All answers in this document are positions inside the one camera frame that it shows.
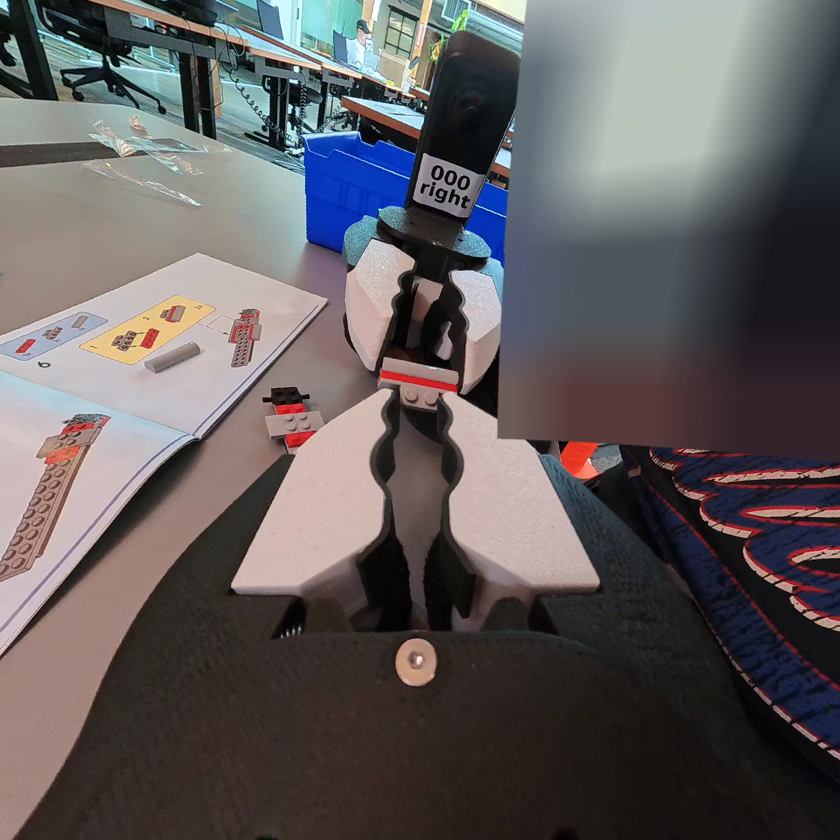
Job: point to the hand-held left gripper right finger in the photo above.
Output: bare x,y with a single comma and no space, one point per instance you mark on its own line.
518,512

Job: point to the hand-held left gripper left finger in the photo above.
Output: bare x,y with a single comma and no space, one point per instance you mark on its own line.
315,512

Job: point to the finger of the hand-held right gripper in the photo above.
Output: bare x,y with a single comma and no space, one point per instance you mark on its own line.
367,308
482,328

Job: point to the grey lego tile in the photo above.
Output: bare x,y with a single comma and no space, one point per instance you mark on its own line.
420,364

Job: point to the long grey lego chassis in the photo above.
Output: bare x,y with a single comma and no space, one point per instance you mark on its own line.
292,423

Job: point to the small red grey lego assembly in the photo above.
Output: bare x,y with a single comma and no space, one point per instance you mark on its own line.
418,397

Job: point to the blue plastic bin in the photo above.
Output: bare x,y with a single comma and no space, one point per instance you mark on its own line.
334,197

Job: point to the round grey lego bar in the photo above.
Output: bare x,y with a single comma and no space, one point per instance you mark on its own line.
172,358

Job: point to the orange cloth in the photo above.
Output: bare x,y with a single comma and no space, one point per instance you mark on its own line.
581,459

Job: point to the open instruction booklet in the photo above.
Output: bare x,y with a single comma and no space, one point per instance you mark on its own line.
275,308

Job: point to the wooden top office desk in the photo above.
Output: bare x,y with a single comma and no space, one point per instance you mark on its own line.
197,36
394,115

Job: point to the potted plant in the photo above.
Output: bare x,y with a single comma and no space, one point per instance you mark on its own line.
453,29

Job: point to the person's printed black shirt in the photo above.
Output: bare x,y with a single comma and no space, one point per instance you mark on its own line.
722,525

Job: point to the clear plastic bag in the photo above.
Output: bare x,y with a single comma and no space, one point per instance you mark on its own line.
144,180
157,141

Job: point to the black office chair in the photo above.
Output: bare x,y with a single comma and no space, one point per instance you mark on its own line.
98,59

